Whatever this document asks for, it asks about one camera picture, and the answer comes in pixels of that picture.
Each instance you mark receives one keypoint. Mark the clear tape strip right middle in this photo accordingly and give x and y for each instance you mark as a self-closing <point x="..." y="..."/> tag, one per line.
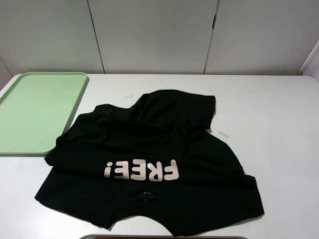
<point x="223" y="134"/>

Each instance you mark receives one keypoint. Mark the light green plastic tray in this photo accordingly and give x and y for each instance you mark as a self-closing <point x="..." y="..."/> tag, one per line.
<point x="36" y="109"/>

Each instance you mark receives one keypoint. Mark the black short sleeve t-shirt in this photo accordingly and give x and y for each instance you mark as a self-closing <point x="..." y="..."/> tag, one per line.
<point x="155" y="159"/>

